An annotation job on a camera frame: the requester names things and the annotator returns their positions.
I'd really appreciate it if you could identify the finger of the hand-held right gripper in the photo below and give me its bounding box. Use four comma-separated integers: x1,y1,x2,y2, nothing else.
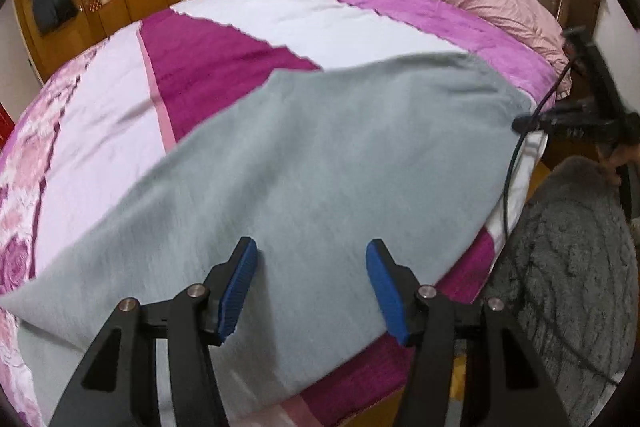
511,109,566,136

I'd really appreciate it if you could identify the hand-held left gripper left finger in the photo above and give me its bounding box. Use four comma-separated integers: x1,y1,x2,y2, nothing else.
47,236,259,427

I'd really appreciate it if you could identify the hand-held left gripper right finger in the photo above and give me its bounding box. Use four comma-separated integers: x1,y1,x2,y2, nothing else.
366,239,571,427

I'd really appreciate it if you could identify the grey towel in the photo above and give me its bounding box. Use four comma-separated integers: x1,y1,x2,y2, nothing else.
0,53,543,413

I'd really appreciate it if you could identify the person's right hand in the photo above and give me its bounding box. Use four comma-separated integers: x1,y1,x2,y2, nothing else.
602,142,640,188

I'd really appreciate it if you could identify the grey fluffy clothing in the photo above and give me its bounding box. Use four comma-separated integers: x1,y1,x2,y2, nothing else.
482,154,640,388

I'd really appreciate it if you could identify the pink purple white blanket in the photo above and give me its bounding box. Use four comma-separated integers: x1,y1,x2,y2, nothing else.
0,0,561,427

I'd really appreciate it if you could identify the dark hanging jacket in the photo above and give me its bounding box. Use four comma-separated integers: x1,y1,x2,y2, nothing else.
28,0,81,36

